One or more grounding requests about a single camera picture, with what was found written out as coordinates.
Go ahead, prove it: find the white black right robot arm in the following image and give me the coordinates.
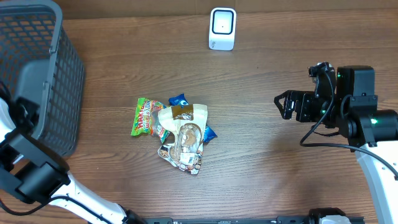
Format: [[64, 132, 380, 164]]
[[274, 62, 397, 223]]

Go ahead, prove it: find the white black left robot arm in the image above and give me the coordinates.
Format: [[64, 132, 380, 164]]
[[1, 83, 144, 223]]

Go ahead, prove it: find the white barcode scanner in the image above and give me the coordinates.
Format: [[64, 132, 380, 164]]
[[208, 7, 237, 51]]

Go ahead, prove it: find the beige brown cookie pouch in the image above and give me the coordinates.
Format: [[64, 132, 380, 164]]
[[158, 104, 208, 175]]

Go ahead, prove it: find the blue Oreo cookie pack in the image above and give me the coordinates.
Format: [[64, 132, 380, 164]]
[[169, 93, 217, 143]]

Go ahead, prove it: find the green Haribo gummy bag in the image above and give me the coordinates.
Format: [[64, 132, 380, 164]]
[[131, 98, 169, 143]]

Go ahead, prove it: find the grey plastic mesh basket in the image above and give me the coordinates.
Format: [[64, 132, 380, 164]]
[[1, 1, 86, 157]]

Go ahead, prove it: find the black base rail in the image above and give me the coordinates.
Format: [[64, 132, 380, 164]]
[[144, 207, 364, 224]]

